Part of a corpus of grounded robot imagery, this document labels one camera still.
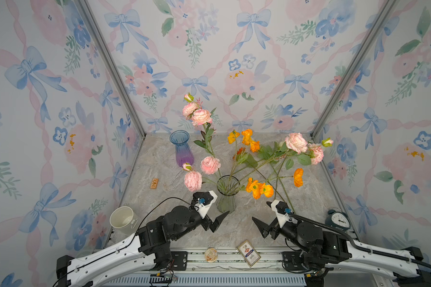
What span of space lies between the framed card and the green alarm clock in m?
0.37

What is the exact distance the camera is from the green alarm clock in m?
0.81

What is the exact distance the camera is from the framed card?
29.4 inches
